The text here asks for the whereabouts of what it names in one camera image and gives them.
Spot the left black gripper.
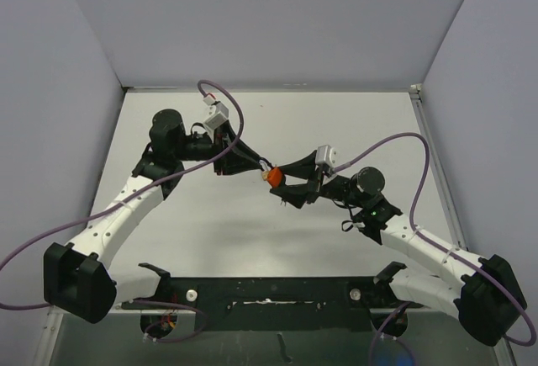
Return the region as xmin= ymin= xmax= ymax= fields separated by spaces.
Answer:
xmin=173 ymin=120 xmax=261 ymax=176

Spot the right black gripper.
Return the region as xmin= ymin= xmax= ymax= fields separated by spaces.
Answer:
xmin=272 ymin=151 xmax=367 ymax=208

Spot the orange black padlock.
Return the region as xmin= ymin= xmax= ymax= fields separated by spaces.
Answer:
xmin=261 ymin=159 xmax=285 ymax=188

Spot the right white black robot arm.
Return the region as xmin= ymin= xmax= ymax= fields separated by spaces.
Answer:
xmin=263 ymin=152 xmax=526 ymax=347

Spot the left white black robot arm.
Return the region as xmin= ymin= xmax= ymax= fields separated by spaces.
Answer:
xmin=43 ymin=109 xmax=268 ymax=323

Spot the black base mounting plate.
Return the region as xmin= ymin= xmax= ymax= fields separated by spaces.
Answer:
xmin=122 ymin=276 xmax=402 ymax=332

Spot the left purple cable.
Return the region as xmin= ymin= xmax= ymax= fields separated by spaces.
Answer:
xmin=0 ymin=79 xmax=245 ymax=310

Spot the purple cable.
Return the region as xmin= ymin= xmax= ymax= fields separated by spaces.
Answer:
xmin=331 ymin=132 xmax=529 ymax=344
xmin=0 ymin=79 xmax=245 ymax=310

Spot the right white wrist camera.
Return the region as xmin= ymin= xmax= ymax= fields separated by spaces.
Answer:
xmin=314 ymin=145 xmax=337 ymax=174

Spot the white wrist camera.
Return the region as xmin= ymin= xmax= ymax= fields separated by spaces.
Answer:
xmin=314 ymin=145 xmax=337 ymax=174
xmin=203 ymin=102 xmax=229 ymax=133

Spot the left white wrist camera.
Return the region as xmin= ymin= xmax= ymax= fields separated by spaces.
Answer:
xmin=203 ymin=102 xmax=229 ymax=133

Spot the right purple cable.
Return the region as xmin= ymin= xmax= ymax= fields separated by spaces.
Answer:
xmin=331 ymin=132 xmax=529 ymax=344

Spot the aluminium frame rail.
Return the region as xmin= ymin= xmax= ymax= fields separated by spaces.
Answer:
xmin=409 ymin=83 xmax=516 ymax=366

